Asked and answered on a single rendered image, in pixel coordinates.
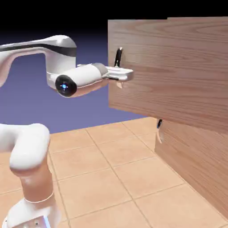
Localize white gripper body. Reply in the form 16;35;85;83
102;66;134;82

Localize curved metal door handle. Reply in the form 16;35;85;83
113;47;125;89
155;118;164;144

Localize wood cabinet door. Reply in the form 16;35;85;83
107;17;228;134

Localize light wood cabinet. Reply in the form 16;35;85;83
154;16;228;222

